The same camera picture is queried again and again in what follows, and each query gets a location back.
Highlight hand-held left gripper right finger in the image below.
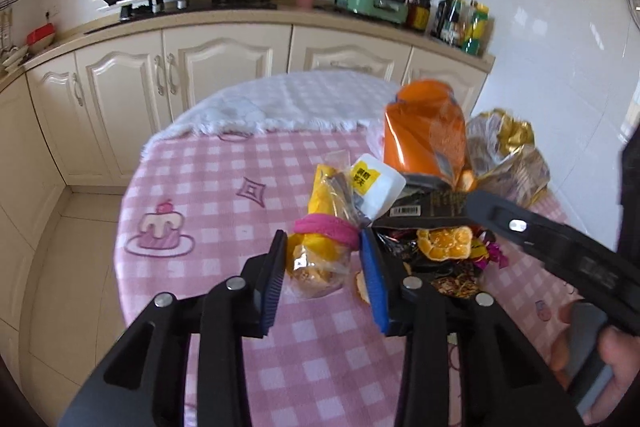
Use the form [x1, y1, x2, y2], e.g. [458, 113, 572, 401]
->
[359, 227, 586, 427]

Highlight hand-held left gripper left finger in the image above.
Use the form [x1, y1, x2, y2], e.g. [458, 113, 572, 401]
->
[57, 229, 289, 427]

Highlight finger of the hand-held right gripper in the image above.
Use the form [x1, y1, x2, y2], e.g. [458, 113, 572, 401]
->
[462, 189, 571, 268]

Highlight yellow snack bag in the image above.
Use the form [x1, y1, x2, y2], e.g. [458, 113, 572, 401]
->
[284, 150, 373, 300]

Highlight pink hair tie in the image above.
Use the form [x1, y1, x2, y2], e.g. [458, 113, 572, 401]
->
[293, 214, 362, 250]

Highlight black snack packet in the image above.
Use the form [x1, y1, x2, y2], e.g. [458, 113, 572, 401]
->
[372, 184, 476, 230]

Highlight crushed orange soda bottle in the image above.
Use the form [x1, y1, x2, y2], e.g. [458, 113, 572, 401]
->
[382, 79, 471, 188]

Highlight person's right hand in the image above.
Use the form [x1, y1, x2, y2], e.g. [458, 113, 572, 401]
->
[550, 302, 640, 425]

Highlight small orange peel piece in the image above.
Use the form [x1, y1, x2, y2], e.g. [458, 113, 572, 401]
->
[353, 271, 373, 307]

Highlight purple candy wrapper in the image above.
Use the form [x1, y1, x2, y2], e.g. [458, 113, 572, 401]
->
[472, 229, 510, 269]

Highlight dark red candy wrapper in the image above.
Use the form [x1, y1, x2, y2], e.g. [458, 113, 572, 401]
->
[375, 229, 426, 268]

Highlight gold and clear plastic bag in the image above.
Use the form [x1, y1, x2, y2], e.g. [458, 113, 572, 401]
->
[465, 108, 552, 208]

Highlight pile of seed shells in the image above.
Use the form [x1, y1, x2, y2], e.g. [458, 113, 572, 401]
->
[430, 259, 488, 300]

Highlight person's dark clothing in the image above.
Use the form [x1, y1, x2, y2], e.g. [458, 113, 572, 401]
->
[617, 142, 640, 258]

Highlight white packet with yellow label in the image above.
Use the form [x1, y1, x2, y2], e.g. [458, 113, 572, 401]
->
[350, 153, 407, 220]

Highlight pink checkered tablecloth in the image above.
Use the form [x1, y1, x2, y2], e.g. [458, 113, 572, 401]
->
[114, 127, 591, 427]

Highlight white fringed towel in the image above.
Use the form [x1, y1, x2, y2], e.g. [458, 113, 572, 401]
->
[141, 71, 401, 158]

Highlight clear condiment bottle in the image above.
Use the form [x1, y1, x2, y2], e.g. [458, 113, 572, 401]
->
[452, 0, 472, 48]

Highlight dark glass bottle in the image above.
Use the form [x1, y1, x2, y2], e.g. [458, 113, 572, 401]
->
[431, 0, 458, 44]

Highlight cream kitchen cabinet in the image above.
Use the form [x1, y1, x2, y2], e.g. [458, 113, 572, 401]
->
[0, 2, 496, 343]

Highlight red bowl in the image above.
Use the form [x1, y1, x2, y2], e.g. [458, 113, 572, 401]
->
[26, 23, 56, 48]

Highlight white bowls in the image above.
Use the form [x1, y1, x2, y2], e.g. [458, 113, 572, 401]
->
[0, 46, 32, 75]

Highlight metal utensil rack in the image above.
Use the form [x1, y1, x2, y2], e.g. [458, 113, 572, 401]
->
[0, 0, 23, 58]

